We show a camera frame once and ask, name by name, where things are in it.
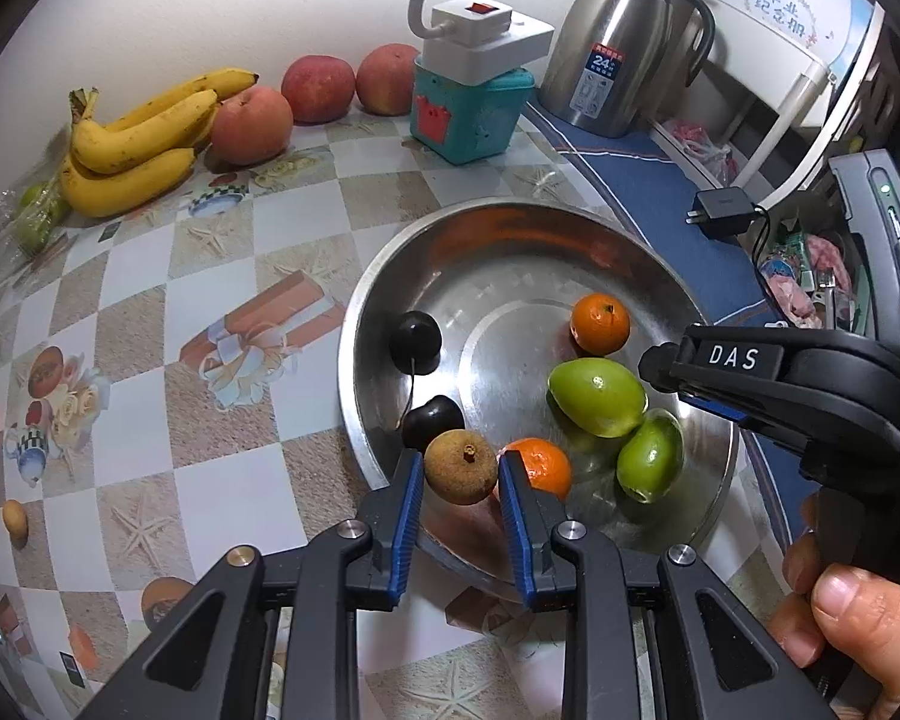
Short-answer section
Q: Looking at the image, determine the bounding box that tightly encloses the tangerine with stem stick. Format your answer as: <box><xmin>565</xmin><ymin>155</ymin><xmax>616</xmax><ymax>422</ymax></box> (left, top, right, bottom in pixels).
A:
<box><xmin>499</xmin><ymin>437</ymin><xmax>573</xmax><ymax>503</ymax></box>

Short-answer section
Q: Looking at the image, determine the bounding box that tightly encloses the teal plastic box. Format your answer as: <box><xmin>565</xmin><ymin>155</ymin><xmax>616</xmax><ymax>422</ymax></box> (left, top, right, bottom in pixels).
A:
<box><xmin>410</xmin><ymin>56</ymin><xmax>535</xmax><ymax>166</ymax></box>

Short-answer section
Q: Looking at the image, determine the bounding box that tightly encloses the stainless steel bowl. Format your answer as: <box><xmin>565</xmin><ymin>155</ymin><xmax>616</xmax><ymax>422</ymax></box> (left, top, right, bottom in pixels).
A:
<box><xmin>337</xmin><ymin>197</ymin><xmax>743</xmax><ymax>605</ymax></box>

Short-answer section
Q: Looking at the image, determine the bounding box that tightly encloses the white power strip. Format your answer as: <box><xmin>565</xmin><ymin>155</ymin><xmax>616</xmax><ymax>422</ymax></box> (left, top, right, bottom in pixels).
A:
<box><xmin>407</xmin><ymin>0</ymin><xmax>556</xmax><ymax>85</ymax></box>

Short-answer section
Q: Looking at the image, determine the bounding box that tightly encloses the red apple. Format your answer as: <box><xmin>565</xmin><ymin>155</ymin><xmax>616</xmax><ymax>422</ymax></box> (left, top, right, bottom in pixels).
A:
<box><xmin>210</xmin><ymin>86</ymin><xmax>295</xmax><ymax>166</ymax></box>
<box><xmin>355</xmin><ymin>43</ymin><xmax>422</xmax><ymax>117</ymax></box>
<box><xmin>281</xmin><ymin>55</ymin><xmax>356</xmax><ymax>125</ymax></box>

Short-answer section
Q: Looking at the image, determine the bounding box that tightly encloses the white plastic frame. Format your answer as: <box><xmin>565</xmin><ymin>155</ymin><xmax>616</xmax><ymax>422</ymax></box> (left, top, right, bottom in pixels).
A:
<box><xmin>709</xmin><ymin>0</ymin><xmax>833</xmax><ymax>203</ymax></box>

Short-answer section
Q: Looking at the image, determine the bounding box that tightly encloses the brown longan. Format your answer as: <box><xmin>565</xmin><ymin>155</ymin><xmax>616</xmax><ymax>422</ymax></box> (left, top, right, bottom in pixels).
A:
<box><xmin>424</xmin><ymin>429</ymin><xmax>500</xmax><ymax>507</ymax></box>

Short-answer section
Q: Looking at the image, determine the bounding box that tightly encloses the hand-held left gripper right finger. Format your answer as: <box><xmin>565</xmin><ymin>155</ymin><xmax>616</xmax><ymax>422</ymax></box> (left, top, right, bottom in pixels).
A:
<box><xmin>499</xmin><ymin>451</ymin><xmax>833</xmax><ymax>720</ymax></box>

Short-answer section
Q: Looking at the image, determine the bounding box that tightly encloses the dark cherry with stem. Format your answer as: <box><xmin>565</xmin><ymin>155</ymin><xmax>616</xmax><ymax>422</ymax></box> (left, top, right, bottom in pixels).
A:
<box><xmin>388</xmin><ymin>310</ymin><xmax>443</xmax><ymax>428</ymax></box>

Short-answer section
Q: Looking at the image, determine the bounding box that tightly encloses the white floral card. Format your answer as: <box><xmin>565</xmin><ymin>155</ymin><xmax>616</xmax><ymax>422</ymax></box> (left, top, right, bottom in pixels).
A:
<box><xmin>742</xmin><ymin>0</ymin><xmax>875</xmax><ymax>72</ymax></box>

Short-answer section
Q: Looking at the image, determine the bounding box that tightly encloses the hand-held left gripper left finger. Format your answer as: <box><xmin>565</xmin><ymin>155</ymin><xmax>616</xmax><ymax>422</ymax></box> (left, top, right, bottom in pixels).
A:
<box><xmin>75</xmin><ymin>450</ymin><xmax>426</xmax><ymax>720</ymax></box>

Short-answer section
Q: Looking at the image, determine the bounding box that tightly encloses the pile of small packets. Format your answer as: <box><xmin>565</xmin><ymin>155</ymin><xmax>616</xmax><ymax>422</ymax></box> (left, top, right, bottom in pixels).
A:
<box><xmin>757</xmin><ymin>225</ymin><xmax>871</xmax><ymax>332</ymax></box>

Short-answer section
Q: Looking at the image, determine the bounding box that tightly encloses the yellow banana bunch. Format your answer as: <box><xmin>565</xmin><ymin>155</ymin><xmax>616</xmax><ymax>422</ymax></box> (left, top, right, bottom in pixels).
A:
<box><xmin>58</xmin><ymin>67</ymin><xmax>260</xmax><ymax>218</ymax></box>

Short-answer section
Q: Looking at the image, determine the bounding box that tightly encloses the green jujube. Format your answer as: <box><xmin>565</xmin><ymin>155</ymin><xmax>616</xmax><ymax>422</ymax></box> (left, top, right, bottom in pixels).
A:
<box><xmin>547</xmin><ymin>358</ymin><xmax>648</xmax><ymax>438</ymax></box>
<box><xmin>616</xmin><ymin>410</ymin><xmax>683</xmax><ymax>505</ymax></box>

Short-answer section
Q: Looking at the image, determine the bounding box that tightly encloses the stainless steel thermos jug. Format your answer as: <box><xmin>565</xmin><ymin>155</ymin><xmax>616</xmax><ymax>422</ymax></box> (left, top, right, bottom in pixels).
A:
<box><xmin>538</xmin><ymin>0</ymin><xmax>715</xmax><ymax>138</ymax></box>

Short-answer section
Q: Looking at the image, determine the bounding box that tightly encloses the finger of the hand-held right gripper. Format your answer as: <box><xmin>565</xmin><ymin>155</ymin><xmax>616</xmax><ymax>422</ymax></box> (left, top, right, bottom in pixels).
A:
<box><xmin>682</xmin><ymin>385</ymin><xmax>900</xmax><ymax>460</ymax></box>
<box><xmin>640</xmin><ymin>322</ymin><xmax>900</xmax><ymax>400</ymax></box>

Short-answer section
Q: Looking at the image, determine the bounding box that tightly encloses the clear bag of green jujubes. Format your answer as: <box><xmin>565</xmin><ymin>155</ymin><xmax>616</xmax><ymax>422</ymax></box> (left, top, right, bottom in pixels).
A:
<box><xmin>0</xmin><ymin>180</ymin><xmax>72</xmax><ymax>260</ymax></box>

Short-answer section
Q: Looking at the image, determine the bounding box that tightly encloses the pink plastic bag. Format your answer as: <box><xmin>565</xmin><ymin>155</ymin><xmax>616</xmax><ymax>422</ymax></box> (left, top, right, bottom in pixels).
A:
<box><xmin>664</xmin><ymin>118</ymin><xmax>741</xmax><ymax>186</ymax></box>

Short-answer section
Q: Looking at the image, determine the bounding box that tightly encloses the person's right hand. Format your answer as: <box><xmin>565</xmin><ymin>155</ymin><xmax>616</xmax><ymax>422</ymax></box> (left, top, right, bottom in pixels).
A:
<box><xmin>767</xmin><ymin>493</ymin><xmax>900</xmax><ymax>720</ymax></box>

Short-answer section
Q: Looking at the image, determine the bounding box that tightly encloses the black charger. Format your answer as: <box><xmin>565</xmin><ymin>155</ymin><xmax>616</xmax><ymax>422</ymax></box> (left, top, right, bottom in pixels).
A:
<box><xmin>690</xmin><ymin>187</ymin><xmax>788</xmax><ymax>293</ymax></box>

